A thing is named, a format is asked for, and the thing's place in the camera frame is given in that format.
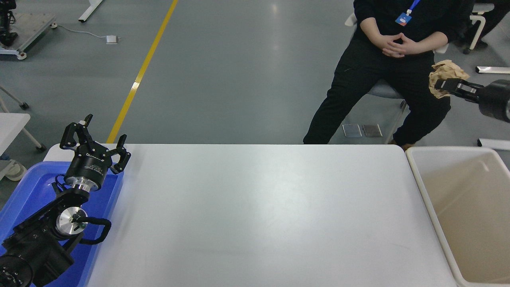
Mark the white floor bar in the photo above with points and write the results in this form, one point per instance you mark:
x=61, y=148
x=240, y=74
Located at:
x=494, y=70
x=494, y=144

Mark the person's left forearm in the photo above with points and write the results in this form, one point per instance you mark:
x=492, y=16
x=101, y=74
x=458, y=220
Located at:
x=434, y=42

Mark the white shoe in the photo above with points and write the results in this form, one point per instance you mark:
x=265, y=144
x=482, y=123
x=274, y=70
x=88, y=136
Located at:
x=14, y=171

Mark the grey leg with caster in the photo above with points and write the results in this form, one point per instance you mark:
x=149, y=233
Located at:
x=16, y=99

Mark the person's right hand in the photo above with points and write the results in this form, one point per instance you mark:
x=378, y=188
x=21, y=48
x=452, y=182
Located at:
x=388, y=54

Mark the small white side table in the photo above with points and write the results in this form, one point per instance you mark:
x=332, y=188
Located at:
x=10, y=125

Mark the person's right forearm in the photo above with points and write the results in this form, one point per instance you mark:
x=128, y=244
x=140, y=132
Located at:
x=368, y=28

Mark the large pale plastic bin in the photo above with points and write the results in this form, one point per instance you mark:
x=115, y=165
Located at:
x=458, y=207

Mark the white power adapter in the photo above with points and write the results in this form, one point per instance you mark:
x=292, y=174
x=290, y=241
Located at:
x=112, y=39

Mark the blue plastic tray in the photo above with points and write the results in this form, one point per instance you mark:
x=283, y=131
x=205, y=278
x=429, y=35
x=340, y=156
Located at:
x=32, y=187

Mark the white table foot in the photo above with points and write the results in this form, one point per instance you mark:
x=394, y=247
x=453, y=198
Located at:
x=89, y=10

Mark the person's left hand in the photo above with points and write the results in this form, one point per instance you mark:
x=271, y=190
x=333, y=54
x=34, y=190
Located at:
x=410, y=48

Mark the grey and white chair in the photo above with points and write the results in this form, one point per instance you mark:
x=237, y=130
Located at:
x=382, y=91

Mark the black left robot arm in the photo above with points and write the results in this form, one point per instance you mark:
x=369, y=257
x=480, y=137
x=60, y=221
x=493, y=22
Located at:
x=36, y=247

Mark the dark grey floor plate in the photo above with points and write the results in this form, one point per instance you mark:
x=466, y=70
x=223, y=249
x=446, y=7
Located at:
x=372, y=130

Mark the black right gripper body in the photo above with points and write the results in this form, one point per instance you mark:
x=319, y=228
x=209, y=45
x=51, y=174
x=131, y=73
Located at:
x=496, y=99

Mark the white frame chair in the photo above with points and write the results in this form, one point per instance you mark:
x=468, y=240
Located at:
x=482, y=22

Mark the grey wheeled platform cart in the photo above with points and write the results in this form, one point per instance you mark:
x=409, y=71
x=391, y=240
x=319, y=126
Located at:
x=32, y=28

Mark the tan paper ball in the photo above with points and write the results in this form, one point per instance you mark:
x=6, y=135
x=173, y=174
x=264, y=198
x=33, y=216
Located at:
x=448, y=69

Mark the black machine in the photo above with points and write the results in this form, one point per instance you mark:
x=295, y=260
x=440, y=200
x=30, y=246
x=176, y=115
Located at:
x=6, y=24

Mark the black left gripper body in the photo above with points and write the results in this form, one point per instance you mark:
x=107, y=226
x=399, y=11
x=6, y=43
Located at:
x=87, y=167

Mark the silver floor plate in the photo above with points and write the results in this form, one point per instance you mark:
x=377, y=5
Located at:
x=352, y=131

